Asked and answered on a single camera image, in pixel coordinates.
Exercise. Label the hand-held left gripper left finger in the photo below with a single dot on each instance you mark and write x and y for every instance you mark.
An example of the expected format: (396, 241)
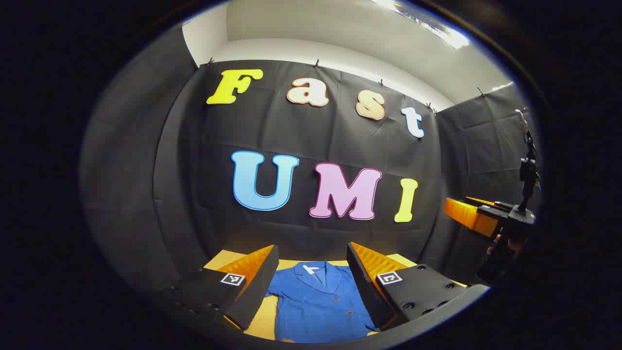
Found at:
(257, 291)

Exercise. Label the ceiling light panel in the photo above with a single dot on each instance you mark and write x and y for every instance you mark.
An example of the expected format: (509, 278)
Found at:
(452, 36)

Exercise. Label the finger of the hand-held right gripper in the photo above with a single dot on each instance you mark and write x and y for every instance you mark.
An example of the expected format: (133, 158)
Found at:
(478, 200)
(466, 216)

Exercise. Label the blue jacket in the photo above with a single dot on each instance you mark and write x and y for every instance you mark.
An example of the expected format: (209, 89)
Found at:
(316, 306)

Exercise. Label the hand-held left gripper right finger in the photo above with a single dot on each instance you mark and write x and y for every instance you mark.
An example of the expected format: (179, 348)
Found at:
(362, 287)

